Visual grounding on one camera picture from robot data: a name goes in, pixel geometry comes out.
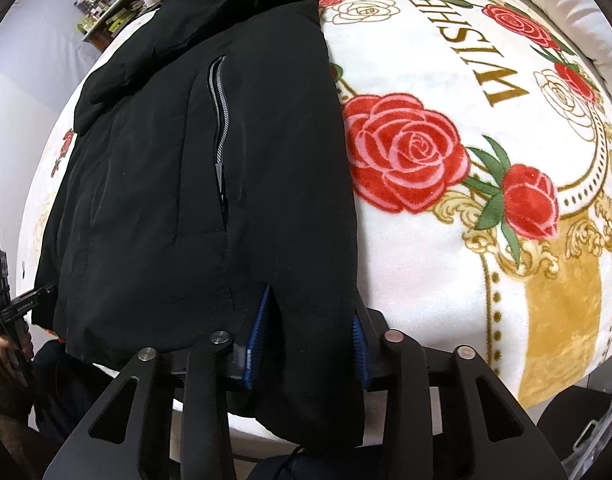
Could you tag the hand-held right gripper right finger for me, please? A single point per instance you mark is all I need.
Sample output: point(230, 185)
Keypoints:
point(361, 355)

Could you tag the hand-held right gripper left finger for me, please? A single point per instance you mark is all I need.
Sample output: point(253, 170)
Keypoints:
point(251, 355)

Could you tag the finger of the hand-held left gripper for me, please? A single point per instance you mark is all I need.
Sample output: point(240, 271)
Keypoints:
point(43, 297)

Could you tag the black coat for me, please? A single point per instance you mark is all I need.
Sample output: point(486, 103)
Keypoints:
point(161, 185)

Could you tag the person's left forearm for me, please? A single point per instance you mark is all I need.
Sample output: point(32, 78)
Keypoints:
point(6, 397)

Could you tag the person's left hand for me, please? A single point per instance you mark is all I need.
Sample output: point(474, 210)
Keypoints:
point(1, 349)

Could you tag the person's leg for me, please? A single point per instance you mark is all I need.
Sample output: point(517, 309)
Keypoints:
point(71, 392)

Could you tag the rose printed blanket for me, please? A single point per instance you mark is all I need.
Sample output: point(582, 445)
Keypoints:
point(435, 85)

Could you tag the wooden shelf unit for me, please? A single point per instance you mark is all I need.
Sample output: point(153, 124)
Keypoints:
point(113, 22)

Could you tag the cluster of bottles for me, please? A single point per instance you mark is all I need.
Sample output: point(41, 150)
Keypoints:
point(93, 10)

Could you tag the white duvet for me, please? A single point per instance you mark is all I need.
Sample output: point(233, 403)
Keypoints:
point(560, 0)

